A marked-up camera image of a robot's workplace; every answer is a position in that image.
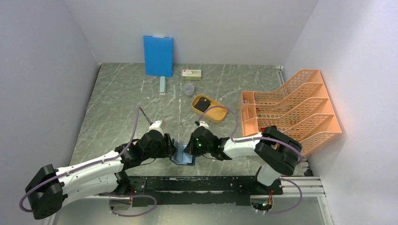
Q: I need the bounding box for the dark blue card holder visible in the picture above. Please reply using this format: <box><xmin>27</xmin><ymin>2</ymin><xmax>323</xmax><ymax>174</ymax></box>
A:
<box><xmin>170</xmin><ymin>139</ymin><xmax>196</xmax><ymax>166</ymax></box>

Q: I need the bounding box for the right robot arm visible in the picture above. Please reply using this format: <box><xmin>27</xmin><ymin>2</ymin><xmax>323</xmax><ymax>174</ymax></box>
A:
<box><xmin>184</xmin><ymin>126</ymin><xmax>303</xmax><ymax>194</ymax></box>

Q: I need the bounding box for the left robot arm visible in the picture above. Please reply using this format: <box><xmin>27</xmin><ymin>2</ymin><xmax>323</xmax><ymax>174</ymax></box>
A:
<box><xmin>25</xmin><ymin>130</ymin><xmax>176</xmax><ymax>220</ymax></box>

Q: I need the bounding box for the black card in tray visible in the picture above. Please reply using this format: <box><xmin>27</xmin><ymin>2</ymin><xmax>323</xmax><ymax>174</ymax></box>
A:
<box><xmin>194</xmin><ymin>97</ymin><xmax>211</xmax><ymax>112</ymax></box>

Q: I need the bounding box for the yellow oval tray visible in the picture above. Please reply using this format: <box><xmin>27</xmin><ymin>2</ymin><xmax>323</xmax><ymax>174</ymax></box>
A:
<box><xmin>191</xmin><ymin>95</ymin><xmax>227</xmax><ymax>123</ymax></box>

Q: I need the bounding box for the light blue eraser stick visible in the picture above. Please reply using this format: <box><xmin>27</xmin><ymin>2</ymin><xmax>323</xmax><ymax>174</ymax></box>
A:
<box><xmin>159</xmin><ymin>76</ymin><xmax>166</xmax><ymax>95</ymax></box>

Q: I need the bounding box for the small clear plastic cup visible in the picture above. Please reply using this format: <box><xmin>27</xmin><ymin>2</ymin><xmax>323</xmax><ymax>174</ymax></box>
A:
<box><xmin>183</xmin><ymin>83</ymin><xmax>195</xmax><ymax>97</ymax></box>

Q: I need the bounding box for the small red white box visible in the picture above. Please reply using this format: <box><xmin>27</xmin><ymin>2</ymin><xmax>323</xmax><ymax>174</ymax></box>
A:
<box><xmin>181</xmin><ymin>69</ymin><xmax>202</xmax><ymax>80</ymax></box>

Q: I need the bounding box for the blue board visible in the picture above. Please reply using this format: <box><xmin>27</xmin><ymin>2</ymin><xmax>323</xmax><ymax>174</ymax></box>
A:
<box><xmin>143</xmin><ymin>36</ymin><xmax>173</xmax><ymax>77</ymax></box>

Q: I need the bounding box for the orange file organizer rack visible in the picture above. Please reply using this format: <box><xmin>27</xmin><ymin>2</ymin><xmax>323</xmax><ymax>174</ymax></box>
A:
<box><xmin>240</xmin><ymin>69</ymin><xmax>342</xmax><ymax>157</ymax></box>

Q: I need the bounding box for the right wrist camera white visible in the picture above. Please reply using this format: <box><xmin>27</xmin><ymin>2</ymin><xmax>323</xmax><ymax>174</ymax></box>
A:
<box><xmin>195</xmin><ymin>120</ymin><xmax>209</xmax><ymax>129</ymax></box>

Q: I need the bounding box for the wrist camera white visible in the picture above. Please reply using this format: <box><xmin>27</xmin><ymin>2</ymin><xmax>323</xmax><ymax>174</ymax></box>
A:
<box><xmin>148</xmin><ymin>120</ymin><xmax>165</xmax><ymax>134</ymax></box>
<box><xmin>195</xmin><ymin>120</ymin><xmax>209</xmax><ymax>129</ymax></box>

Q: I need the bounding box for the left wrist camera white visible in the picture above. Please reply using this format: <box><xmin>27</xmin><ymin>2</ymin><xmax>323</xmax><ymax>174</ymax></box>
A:
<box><xmin>148</xmin><ymin>120</ymin><xmax>165</xmax><ymax>134</ymax></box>

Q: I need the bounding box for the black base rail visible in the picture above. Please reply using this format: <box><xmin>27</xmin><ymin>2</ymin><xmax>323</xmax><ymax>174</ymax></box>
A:
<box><xmin>106</xmin><ymin>167</ymin><xmax>283</xmax><ymax>207</ymax></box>

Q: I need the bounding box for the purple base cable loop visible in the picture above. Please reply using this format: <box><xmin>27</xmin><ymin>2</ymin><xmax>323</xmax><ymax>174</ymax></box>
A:
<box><xmin>108</xmin><ymin>193</ymin><xmax>158</xmax><ymax>218</ymax></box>

